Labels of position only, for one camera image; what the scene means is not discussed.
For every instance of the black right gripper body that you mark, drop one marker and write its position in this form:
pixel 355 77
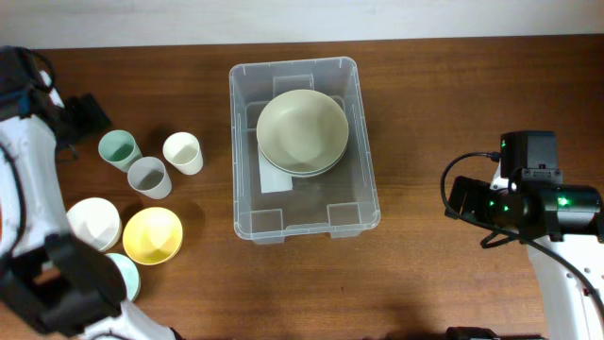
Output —
pixel 479 206

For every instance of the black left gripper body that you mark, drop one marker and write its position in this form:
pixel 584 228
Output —
pixel 80 122

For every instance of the mint green plastic cup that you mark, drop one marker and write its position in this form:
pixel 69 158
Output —
pixel 119 148

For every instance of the light grey plastic cup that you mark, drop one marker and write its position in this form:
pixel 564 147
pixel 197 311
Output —
pixel 149 177

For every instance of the cream plastic cup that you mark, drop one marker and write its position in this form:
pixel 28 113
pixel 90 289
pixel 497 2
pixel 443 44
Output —
pixel 183 151

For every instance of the beige plastic bowl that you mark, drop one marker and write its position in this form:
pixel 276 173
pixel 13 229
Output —
pixel 303 161

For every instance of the cream plastic bowl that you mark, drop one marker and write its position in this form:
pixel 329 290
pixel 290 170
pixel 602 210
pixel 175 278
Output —
pixel 302 117

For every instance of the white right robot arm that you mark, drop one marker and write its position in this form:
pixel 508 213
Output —
pixel 562 229

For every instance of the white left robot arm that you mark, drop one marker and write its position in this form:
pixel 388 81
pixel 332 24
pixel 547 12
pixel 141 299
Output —
pixel 53 281

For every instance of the white plastic bowl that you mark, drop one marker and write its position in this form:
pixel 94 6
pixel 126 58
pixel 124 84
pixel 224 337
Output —
pixel 97 222

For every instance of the yellow plastic bowl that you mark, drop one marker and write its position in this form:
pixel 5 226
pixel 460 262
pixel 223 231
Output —
pixel 152 236

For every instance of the mint green plastic bowl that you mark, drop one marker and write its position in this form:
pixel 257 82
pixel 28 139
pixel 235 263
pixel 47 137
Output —
pixel 130 274

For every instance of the clear plastic storage bin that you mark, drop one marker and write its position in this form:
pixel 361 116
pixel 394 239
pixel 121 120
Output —
pixel 343 201

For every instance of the white paper label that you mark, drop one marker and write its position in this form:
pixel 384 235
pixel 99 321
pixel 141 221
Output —
pixel 273 180

